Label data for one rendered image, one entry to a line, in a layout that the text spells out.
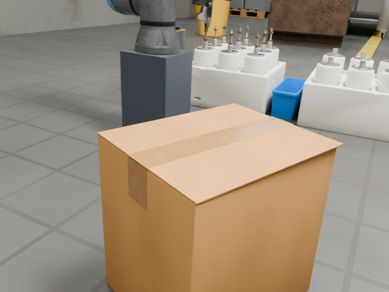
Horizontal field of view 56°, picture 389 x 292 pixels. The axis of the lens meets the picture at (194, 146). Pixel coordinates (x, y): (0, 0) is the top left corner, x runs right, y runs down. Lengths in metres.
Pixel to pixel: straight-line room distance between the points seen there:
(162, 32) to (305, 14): 2.81
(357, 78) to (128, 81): 0.85
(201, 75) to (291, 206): 1.16
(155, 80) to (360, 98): 0.78
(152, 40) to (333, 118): 0.77
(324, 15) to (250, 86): 2.43
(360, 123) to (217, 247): 1.16
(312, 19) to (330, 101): 2.45
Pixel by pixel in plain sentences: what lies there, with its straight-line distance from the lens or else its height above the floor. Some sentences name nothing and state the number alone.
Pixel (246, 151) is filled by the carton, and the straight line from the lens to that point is 0.53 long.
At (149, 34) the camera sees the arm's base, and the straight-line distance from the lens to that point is 1.23.
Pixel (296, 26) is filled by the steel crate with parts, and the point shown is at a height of 0.18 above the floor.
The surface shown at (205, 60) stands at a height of 0.21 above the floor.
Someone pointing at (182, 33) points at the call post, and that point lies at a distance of 1.79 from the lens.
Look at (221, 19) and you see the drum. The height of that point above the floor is 0.18.
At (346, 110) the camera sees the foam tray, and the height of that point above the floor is 0.10.
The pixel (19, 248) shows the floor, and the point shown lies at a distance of 0.86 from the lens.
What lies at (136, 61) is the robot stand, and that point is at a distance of 1.24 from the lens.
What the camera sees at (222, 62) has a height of 0.21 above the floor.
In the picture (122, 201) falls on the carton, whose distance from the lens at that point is 0.56.
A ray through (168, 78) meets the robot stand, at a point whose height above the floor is 0.23.
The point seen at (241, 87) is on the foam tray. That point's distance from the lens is 1.59.
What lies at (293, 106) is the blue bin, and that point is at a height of 0.06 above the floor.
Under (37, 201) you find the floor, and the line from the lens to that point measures 1.00.
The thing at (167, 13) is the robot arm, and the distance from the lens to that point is 1.23.
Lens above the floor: 0.51
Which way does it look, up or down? 24 degrees down
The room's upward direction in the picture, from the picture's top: 3 degrees clockwise
